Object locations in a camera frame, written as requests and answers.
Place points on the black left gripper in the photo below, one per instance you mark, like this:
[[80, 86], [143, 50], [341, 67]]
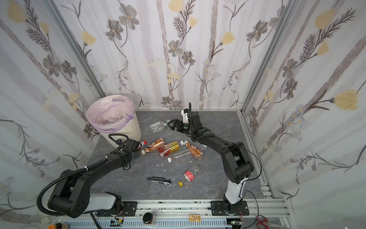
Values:
[[133, 145]]

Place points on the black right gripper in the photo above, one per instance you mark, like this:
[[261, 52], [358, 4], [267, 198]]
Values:
[[181, 125]]

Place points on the copper coffee bottle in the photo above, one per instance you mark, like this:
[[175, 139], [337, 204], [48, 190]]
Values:
[[153, 146]]

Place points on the yellow red tea bottle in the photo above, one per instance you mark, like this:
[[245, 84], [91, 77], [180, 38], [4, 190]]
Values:
[[168, 149]]

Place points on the clear green-band square bottle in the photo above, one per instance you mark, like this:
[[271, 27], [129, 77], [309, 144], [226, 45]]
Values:
[[158, 126]]

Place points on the white red-capped bottle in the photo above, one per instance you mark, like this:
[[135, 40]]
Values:
[[142, 143]]

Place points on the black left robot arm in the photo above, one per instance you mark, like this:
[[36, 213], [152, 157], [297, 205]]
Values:
[[70, 194]]

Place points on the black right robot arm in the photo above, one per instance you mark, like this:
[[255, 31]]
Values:
[[236, 159]]

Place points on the cream ribbed trash bin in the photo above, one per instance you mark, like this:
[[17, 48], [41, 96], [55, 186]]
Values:
[[132, 130]]

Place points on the purple plastic bin liner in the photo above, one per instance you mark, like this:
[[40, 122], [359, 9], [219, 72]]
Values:
[[111, 113]]

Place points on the copper Nescafe bottle right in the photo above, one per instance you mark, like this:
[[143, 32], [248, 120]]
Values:
[[195, 152]]

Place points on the clear ribbed bottle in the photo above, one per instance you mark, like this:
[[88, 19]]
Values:
[[178, 155]]

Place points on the black utility knife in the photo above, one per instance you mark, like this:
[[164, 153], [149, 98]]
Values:
[[160, 180]]

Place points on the crushed red can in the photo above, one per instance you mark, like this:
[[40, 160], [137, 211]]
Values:
[[189, 176]]

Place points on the black round knob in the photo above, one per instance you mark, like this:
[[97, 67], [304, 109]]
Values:
[[148, 218]]

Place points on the yellow tag label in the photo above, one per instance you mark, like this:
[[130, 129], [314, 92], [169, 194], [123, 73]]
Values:
[[194, 218]]

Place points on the red scissors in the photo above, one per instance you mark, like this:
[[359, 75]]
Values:
[[262, 222]]

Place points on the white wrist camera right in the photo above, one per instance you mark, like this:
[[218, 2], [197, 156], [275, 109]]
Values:
[[185, 115]]

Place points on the aluminium mounting rail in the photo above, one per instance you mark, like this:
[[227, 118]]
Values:
[[174, 214]]

